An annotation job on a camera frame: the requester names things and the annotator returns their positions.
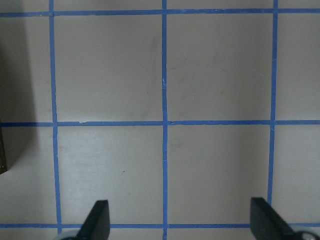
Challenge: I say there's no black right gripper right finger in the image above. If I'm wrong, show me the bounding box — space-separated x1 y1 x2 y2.
250 197 304 240

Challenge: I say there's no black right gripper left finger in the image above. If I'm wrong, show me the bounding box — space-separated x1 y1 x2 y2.
75 200 111 240

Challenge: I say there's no dark wooden drawer box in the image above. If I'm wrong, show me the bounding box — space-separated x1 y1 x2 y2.
0 128 8 174

